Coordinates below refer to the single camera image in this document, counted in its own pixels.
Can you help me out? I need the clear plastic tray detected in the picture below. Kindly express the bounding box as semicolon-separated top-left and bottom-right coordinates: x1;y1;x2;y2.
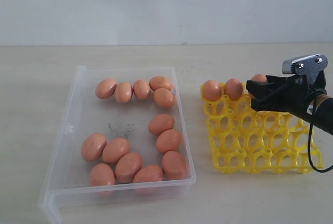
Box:
39;66;196;223

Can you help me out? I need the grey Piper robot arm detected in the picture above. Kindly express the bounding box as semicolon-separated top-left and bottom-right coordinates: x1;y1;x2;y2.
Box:
246;71;332;134

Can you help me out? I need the brown egg front left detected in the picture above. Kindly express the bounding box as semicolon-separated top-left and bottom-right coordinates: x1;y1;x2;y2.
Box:
89;163;116;186

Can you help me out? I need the brown egg back right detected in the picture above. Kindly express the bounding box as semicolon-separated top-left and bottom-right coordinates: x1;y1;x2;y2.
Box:
149;76;173;91

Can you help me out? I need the brown egg front middle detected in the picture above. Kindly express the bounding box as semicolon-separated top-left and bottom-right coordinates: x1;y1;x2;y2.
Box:
133;165;163;183

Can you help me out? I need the brown egg right front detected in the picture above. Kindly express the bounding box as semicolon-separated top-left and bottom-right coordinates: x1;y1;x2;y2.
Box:
162;150;187;180

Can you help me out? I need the yellow plastic egg tray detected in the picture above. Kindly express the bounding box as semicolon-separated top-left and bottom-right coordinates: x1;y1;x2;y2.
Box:
203;93;323;174

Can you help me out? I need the brown egg placed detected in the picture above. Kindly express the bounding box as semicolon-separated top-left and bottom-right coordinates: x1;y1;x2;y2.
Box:
202;80;222;101
224;78;243;101
248;74;267;98

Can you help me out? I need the brown egg left centre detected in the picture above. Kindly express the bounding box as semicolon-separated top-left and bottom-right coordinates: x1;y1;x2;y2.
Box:
102;138;130;164

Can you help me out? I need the brown egg back left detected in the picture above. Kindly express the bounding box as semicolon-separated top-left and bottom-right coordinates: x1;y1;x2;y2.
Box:
95;79;118;99

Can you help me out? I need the brown egg front centre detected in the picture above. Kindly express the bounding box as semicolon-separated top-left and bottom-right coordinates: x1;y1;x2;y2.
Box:
115;152;143;183

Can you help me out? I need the brown egg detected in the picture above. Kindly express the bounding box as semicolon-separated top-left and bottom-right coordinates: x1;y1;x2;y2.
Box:
89;163;116;186
148;114;175;136
95;79;118;99
133;79;151;101
153;88;175;109
81;133;107;162
162;150;187;180
149;76;173;91
102;138;130;164
115;152;143;183
114;82;133;104
133;165;163;183
156;129;182;154

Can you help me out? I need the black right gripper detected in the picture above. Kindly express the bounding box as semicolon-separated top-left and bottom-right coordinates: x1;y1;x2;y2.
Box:
246;71;327;117

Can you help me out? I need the brown egg right upper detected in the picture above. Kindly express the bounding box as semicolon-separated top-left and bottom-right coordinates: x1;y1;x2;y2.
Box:
153;88;175;109

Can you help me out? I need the brown egg right middle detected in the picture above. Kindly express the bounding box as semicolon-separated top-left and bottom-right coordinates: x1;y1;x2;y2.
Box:
156;129;182;154

